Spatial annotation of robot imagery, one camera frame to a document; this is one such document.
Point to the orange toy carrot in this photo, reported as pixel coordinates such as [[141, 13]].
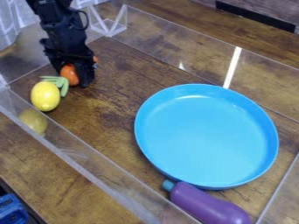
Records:
[[66, 80]]

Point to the yellow toy lemon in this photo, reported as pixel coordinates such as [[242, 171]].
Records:
[[46, 96]]

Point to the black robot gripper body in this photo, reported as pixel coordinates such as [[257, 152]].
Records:
[[65, 46]]

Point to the blue round plate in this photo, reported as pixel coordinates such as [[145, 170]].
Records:
[[206, 136]]

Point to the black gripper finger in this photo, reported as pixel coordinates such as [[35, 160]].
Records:
[[58, 64], [86, 72]]

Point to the purple toy eggplant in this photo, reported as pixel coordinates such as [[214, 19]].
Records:
[[209, 209]]

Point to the blue plastic box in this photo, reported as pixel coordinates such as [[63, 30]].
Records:
[[13, 212]]

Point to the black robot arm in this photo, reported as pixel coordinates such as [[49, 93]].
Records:
[[54, 11]]

